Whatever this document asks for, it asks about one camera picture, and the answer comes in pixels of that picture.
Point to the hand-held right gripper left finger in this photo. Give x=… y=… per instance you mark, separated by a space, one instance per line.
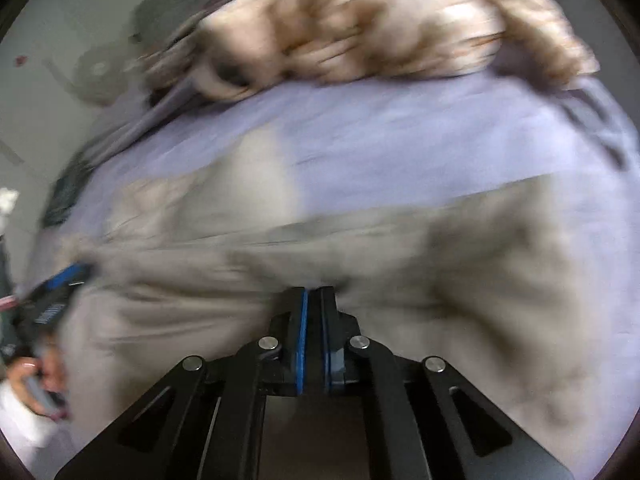
x=302 y=345

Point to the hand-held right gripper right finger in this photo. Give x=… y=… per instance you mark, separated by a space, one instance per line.
x=327 y=345

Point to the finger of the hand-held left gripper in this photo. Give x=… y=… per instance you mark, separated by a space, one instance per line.
x=67 y=274
x=60 y=291

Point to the beige puffer jacket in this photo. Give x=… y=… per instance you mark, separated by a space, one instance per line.
x=450 y=270

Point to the person's left forearm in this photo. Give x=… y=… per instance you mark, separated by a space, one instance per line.
x=20 y=425

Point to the person's left hand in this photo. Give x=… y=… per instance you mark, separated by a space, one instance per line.
x=35 y=380

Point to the dark teal folded garment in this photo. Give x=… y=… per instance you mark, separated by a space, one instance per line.
x=62 y=200

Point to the grey blanket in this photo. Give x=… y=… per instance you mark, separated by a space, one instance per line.
x=150 y=110

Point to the white standing fan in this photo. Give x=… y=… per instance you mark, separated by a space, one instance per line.
x=102 y=72

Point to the red wardrobe sticker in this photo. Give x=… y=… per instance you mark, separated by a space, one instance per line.
x=20 y=61

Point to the grey padded headboard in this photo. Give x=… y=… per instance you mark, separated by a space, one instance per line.
x=165 y=15

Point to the cream striped fleece robe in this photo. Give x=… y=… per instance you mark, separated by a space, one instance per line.
x=375 y=25

